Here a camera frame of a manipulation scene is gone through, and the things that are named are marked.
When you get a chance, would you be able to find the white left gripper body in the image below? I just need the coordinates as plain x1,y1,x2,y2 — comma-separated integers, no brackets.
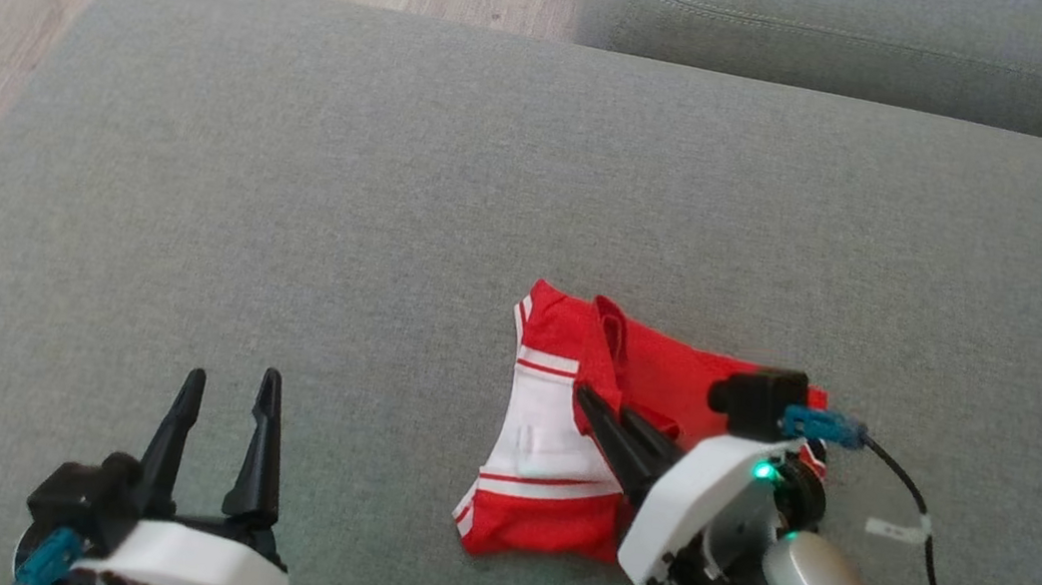
68,496,298,585

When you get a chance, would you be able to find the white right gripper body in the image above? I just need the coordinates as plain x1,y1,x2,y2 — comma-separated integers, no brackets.
612,418,836,585

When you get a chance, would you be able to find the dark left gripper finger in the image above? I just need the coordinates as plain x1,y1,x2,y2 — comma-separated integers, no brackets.
131,361,209,521
219,362,300,531

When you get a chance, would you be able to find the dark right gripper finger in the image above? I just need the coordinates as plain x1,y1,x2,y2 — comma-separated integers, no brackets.
561,383,668,510
611,406,691,486

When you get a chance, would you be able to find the red and white t-shirt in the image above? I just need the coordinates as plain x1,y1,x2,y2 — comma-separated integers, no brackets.
446,271,848,585

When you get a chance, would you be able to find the large grey chaise cushion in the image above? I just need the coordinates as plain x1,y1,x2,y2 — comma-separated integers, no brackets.
0,0,1042,585

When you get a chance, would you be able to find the grey sofa seat cushion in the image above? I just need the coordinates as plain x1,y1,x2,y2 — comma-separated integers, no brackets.
566,0,1042,148

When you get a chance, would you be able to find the teal cable connector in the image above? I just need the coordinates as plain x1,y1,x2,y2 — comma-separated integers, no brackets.
11,521,90,585
779,402,871,452

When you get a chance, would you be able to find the thin black cable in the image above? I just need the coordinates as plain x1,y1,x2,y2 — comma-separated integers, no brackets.
840,433,1042,585

